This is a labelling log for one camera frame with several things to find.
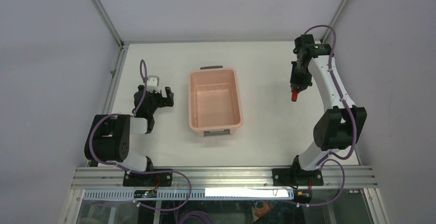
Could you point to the aluminium frame post left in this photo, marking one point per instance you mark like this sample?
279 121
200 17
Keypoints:
107 22

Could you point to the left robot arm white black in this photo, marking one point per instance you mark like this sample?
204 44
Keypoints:
108 141

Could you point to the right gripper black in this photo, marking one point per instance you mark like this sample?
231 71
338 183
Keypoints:
301 84

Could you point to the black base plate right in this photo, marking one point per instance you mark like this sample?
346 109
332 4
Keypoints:
296 177

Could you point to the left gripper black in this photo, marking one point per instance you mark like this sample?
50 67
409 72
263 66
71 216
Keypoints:
164 101

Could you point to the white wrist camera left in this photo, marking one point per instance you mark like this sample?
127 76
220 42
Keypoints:
153 84

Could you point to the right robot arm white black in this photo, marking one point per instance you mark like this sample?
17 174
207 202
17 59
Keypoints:
337 131

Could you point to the aluminium mounting rail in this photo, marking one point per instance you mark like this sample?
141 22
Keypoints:
351 177

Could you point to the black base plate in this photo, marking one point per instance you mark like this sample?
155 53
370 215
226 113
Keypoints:
160 178
296 177

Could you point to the red handled screwdriver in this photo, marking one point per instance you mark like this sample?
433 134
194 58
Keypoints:
294 95

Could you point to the pink plastic bin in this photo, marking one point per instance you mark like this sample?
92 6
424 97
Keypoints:
214 102

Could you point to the aluminium frame post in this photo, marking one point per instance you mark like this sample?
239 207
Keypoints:
107 22
338 13

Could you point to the black base plate left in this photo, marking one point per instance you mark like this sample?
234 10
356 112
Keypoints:
160 178

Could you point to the aluminium frame post right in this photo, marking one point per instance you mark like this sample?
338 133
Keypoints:
338 13

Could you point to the white slotted cable duct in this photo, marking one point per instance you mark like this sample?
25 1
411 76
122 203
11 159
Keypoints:
199 194

